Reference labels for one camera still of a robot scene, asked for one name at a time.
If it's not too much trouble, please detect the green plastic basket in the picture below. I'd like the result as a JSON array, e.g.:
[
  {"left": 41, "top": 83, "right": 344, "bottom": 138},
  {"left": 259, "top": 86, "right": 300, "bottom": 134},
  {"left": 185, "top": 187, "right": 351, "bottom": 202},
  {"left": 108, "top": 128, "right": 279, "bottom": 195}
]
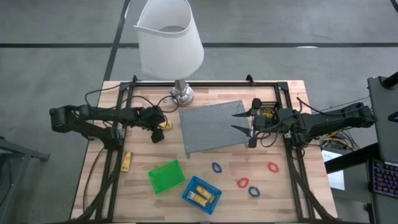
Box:
[{"left": 147, "top": 159, "right": 187, "bottom": 195}]

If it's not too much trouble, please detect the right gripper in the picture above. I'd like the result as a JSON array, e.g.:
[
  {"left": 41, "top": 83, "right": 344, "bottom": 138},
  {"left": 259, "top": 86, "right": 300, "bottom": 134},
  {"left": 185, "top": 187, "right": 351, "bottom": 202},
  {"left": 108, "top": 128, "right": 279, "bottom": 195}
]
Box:
[{"left": 231, "top": 98, "right": 268, "bottom": 149}]

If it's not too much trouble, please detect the white paper sheet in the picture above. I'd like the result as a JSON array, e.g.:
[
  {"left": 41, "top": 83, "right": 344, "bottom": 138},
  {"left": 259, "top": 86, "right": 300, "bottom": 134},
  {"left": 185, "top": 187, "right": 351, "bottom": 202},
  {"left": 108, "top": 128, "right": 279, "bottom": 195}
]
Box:
[{"left": 322, "top": 150, "right": 346, "bottom": 191}]

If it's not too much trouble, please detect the backlit keyboard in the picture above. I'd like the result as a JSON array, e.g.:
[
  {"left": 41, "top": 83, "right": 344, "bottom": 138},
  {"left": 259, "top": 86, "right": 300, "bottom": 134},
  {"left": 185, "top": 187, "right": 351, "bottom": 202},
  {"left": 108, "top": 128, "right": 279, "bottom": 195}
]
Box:
[{"left": 369, "top": 159, "right": 398, "bottom": 199}]

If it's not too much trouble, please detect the grey perforated metal shelf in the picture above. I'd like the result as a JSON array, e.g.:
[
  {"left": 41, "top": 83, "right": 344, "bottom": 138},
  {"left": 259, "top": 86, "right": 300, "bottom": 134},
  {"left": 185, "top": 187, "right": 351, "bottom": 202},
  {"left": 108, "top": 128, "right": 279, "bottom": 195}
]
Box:
[{"left": 178, "top": 100, "right": 252, "bottom": 159}]

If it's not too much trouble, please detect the black plastic basket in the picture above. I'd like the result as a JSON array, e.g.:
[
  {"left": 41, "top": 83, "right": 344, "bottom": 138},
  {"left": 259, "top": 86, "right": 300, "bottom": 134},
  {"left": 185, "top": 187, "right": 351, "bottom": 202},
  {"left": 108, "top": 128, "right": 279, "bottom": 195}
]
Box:
[{"left": 259, "top": 100, "right": 279, "bottom": 123}]

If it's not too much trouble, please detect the blue plastic basket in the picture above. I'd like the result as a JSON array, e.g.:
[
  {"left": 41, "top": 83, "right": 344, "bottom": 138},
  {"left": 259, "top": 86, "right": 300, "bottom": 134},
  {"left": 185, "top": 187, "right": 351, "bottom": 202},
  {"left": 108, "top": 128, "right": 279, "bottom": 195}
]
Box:
[{"left": 182, "top": 175, "right": 223, "bottom": 215}]

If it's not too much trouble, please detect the black aluminium table frame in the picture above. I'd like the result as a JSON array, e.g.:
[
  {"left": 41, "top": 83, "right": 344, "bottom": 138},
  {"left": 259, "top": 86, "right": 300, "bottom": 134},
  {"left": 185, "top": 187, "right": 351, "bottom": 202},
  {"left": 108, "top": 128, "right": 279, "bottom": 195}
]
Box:
[{"left": 70, "top": 74, "right": 340, "bottom": 224}]

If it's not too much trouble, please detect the grey metal cart frame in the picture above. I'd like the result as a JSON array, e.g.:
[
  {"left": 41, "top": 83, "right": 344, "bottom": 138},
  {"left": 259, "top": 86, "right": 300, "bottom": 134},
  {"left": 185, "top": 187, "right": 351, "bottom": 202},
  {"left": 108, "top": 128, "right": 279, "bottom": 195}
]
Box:
[{"left": 0, "top": 136, "right": 50, "bottom": 224}]

